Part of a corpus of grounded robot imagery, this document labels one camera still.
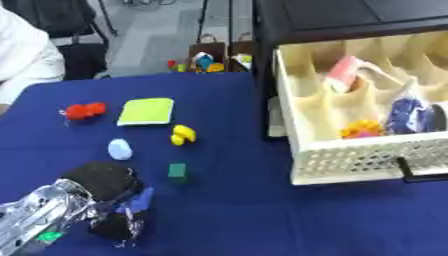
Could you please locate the black chair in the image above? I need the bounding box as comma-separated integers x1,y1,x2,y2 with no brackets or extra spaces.
1,0,121,81

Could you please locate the red toy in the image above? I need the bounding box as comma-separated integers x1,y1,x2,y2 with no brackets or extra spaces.
57,101,109,122

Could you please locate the black tripod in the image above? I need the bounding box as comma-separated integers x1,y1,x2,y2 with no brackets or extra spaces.
194,0,237,45

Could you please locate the orange and yellow flower toy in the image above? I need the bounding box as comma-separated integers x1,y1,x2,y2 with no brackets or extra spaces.
339,119,385,140

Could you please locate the blue and white packet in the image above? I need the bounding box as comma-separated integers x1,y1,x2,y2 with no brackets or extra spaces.
385,93,438,136

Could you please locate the green cube block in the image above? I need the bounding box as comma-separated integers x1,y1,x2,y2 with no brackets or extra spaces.
166,162,189,184

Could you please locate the brown paper bag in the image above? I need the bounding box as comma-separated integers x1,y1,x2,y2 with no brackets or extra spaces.
227,31,256,73

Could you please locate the black cabinet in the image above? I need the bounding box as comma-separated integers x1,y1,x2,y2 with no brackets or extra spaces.
250,0,448,140

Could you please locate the yellow toy duck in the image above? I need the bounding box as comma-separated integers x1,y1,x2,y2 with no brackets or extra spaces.
169,124,198,147

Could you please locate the pink and white tube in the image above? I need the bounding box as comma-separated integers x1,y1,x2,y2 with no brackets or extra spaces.
323,55,371,94

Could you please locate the brown bag with toys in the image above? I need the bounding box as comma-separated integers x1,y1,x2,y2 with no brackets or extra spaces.
185,33,230,74

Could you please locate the pale compartment drawer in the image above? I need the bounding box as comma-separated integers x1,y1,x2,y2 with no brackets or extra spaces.
271,30,448,186

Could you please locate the person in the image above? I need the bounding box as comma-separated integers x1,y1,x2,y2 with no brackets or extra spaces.
0,7,67,115

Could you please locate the yellow-green flat pad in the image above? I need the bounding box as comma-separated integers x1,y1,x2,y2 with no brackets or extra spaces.
115,97,177,127

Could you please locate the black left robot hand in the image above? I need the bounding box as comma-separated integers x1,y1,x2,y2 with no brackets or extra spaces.
59,161,156,242

